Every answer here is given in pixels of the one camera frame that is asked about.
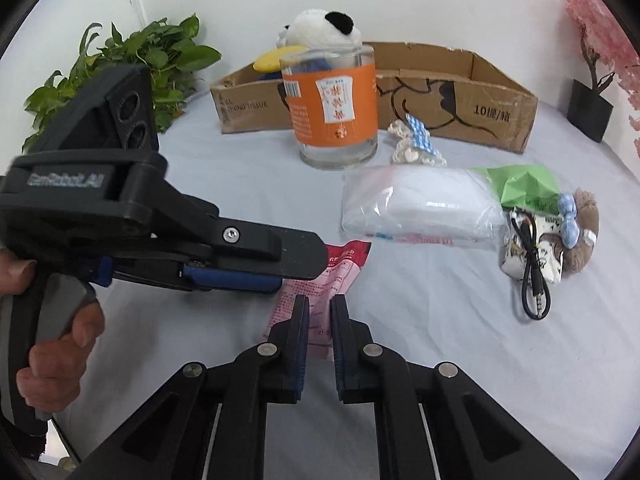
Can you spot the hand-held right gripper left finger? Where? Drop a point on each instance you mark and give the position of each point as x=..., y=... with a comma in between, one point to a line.
x=301, y=345

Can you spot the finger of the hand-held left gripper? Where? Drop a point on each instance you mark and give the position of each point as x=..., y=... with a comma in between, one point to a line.
x=235, y=280
x=250, y=245

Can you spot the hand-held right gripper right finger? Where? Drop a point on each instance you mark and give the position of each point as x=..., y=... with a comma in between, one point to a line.
x=338, y=355

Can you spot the pink and red packet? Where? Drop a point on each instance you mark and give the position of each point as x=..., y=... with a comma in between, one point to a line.
x=330, y=280

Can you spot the panda plush toy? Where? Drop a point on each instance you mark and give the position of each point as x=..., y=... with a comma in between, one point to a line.
x=315, y=27

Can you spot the brown cardboard box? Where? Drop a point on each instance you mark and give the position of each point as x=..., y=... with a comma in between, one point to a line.
x=475, y=110

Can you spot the person's left hand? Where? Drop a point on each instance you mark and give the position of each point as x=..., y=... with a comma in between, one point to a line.
x=60, y=365

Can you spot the clear jar with orange label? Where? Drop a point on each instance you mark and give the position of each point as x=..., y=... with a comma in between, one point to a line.
x=325, y=110

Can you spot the green leafy plant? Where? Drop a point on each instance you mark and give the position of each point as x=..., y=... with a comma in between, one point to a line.
x=165, y=55

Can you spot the clear bag of white cotton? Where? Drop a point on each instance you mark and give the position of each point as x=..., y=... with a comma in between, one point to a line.
x=425, y=200

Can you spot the blue checkered lace bow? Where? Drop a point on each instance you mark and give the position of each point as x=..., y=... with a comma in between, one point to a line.
x=417, y=140

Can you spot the white cartoon print pouch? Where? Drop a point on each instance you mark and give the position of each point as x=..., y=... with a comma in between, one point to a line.
x=550, y=255

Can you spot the green packet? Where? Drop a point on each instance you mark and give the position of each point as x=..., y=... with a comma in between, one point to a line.
x=525, y=185

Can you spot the brown plush bear blue bow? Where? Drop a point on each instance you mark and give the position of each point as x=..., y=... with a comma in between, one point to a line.
x=582, y=255

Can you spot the pink blossom tree in pot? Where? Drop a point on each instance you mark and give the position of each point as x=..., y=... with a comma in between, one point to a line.
x=590, y=110

